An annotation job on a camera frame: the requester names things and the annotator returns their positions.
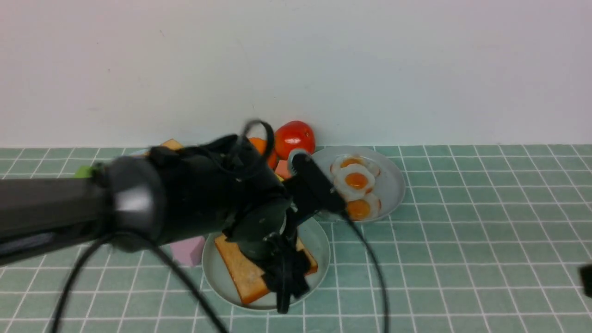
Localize grey right egg plate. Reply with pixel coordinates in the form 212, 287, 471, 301
312, 146, 406, 222

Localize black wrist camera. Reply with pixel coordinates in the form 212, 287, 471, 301
283, 149, 346, 222

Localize green cube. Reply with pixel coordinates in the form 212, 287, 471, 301
73, 165, 95, 179

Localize lilac pink cube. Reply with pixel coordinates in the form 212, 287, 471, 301
170, 236, 206, 267

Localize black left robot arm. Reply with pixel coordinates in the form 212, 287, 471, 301
1, 135, 319, 314

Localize salmon pink cube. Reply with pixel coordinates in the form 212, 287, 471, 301
274, 160, 292, 181

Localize toast slice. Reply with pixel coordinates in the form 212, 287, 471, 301
160, 139, 184, 150
214, 234, 319, 305

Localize green centre plate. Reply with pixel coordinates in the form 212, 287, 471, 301
202, 218, 331, 312

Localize red tomato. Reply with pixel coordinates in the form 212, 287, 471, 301
275, 121, 316, 160

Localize fried egg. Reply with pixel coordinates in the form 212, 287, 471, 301
330, 154, 381, 177
333, 164, 376, 202
346, 192, 382, 221

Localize black cable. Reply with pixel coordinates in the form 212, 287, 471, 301
49, 119, 389, 333

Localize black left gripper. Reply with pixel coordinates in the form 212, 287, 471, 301
148, 135, 311, 314

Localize orange fruit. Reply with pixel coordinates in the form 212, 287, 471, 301
249, 137, 279, 171

